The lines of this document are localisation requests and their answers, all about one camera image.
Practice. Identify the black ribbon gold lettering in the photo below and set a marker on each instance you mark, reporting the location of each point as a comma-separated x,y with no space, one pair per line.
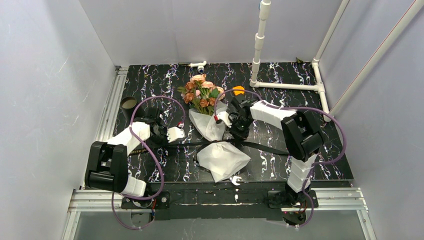
239,143

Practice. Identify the black cylindrical vase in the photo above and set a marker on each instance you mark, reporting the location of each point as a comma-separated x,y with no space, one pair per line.
128,105

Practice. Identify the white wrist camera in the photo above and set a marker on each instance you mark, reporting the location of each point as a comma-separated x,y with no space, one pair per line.
223,117
175,133

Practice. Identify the small white pipe fitting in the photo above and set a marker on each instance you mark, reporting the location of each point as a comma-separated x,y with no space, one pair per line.
200,66

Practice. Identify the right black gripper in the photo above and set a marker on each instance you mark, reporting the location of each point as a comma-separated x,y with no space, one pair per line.
237,122

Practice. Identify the orange round object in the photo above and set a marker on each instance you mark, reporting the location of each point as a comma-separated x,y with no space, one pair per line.
238,90

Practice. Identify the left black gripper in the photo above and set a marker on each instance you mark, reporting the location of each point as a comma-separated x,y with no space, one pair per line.
162,133

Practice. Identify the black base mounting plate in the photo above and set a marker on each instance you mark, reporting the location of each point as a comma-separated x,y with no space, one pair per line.
207,200

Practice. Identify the white pvc pipe frame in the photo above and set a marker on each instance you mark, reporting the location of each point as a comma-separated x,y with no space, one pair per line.
351,49

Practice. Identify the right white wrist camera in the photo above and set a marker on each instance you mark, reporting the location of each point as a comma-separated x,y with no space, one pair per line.
223,117

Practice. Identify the white wrapping paper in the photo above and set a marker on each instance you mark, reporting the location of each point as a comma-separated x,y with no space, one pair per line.
221,158

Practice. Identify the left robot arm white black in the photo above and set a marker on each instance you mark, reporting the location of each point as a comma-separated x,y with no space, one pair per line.
107,166

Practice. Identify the pink orange flower bunch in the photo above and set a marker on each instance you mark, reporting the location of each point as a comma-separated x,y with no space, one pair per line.
201,94

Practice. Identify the aluminium frame rail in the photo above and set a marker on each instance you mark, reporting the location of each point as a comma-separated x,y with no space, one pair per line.
341,214

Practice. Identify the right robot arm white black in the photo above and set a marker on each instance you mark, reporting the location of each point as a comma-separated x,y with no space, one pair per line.
302,136

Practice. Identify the silver open-end wrench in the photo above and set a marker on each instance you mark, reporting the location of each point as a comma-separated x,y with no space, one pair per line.
236,180

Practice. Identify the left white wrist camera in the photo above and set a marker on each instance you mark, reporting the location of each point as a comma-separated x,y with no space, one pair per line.
175,133

